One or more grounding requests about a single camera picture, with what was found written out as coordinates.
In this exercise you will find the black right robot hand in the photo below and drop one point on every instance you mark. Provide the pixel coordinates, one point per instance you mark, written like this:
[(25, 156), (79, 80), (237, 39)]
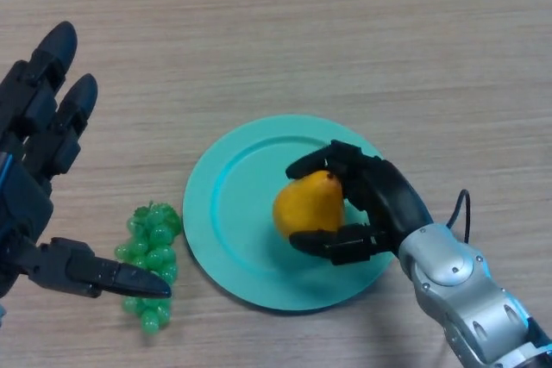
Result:
[(388, 195)]

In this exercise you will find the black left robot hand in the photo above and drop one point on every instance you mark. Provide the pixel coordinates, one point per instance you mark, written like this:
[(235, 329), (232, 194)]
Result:
[(23, 200)]

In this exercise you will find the yellow pear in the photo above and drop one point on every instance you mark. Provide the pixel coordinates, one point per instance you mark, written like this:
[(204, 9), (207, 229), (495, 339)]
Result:
[(308, 204)]

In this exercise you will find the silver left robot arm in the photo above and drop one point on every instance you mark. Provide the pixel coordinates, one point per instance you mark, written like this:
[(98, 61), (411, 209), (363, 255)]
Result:
[(2, 316)]

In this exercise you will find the green round plate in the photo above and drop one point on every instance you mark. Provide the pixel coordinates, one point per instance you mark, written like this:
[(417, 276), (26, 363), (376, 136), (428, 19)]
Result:
[(241, 221)]

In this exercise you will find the green grape bunch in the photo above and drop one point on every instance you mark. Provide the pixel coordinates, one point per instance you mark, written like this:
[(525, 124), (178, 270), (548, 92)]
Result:
[(151, 238)]

